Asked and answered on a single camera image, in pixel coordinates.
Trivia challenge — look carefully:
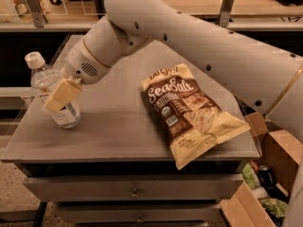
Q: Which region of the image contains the lower grey drawer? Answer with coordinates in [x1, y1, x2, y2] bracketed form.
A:
[57, 203, 220, 224]

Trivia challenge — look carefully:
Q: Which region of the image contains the grey drawer cabinet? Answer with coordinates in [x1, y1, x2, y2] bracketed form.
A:
[1, 42, 259, 227]

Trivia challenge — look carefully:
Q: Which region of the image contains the left metal bracket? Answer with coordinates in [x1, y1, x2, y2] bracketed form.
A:
[27, 0, 46, 28]

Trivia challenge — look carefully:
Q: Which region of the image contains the grey drawer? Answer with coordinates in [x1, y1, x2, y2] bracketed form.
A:
[24, 174, 242, 202]
[57, 203, 220, 224]

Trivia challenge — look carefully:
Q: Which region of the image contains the light green packet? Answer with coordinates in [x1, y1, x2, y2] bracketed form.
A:
[242, 163, 260, 189]

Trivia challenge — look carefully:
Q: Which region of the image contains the upper grey drawer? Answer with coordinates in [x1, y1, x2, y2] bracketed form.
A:
[24, 174, 242, 202]

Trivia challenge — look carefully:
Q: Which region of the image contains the metal bracket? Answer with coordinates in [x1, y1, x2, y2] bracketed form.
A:
[217, 0, 235, 27]
[27, 0, 46, 28]

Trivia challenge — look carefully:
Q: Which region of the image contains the dark soda can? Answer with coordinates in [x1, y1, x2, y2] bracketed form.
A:
[258, 166, 275, 187]

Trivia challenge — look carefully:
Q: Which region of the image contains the white bag with orange label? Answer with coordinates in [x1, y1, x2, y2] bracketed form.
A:
[0, 0, 32, 23]

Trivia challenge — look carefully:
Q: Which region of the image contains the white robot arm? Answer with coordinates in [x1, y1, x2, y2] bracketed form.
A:
[45, 0, 303, 141]

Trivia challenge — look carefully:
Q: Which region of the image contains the brown sea salt chip bag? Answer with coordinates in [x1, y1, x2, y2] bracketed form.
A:
[141, 63, 250, 169]

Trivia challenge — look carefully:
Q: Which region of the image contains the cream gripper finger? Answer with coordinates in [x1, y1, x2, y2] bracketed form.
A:
[43, 77, 82, 114]

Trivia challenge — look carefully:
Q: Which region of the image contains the green snack bag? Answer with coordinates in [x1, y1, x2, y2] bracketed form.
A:
[259, 198, 288, 218]

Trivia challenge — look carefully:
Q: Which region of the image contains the right metal bracket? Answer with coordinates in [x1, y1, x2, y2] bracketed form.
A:
[217, 0, 235, 27]

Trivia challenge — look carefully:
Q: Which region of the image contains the cardboard box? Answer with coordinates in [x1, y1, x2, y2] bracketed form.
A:
[221, 113, 302, 227]

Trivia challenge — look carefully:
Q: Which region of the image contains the clear plastic water bottle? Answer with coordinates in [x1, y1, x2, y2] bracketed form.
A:
[25, 51, 80, 129]

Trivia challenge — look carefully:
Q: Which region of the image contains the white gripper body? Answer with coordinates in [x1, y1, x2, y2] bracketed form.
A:
[62, 38, 111, 85]

